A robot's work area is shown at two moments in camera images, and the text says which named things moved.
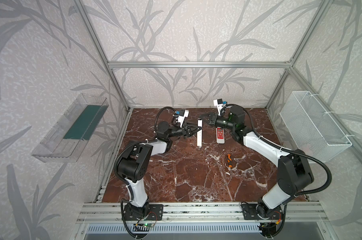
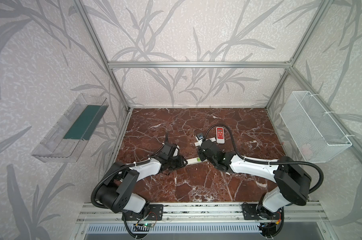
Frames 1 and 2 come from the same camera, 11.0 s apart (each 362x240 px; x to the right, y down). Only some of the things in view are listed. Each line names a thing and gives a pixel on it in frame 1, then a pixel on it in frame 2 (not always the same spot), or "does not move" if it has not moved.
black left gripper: [186, 131] -> [179, 162]
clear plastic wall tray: [66, 140] does not move
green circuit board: [148, 224] does not move
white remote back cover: [220, 104] -> [200, 136]
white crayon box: [199, 134] -> [194, 161]
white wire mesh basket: [308, 127] does not move
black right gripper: [214, 120] -> [206, 151]
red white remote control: [220, 135] does not move
